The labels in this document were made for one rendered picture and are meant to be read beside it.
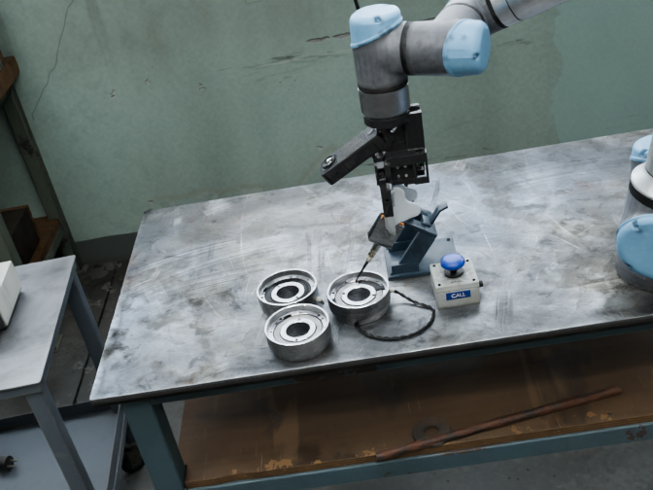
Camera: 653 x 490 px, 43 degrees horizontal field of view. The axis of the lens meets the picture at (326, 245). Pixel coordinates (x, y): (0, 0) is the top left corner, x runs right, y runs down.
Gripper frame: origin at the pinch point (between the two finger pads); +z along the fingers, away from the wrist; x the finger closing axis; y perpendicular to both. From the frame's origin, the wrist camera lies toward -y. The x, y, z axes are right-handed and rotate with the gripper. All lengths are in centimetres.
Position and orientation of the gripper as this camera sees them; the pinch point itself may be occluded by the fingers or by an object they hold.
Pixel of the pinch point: (388, 225)
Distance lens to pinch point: 135.0
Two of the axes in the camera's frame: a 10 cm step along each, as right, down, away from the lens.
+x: -0.2, -5.4, 8.4
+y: 9.9, -1.5, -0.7
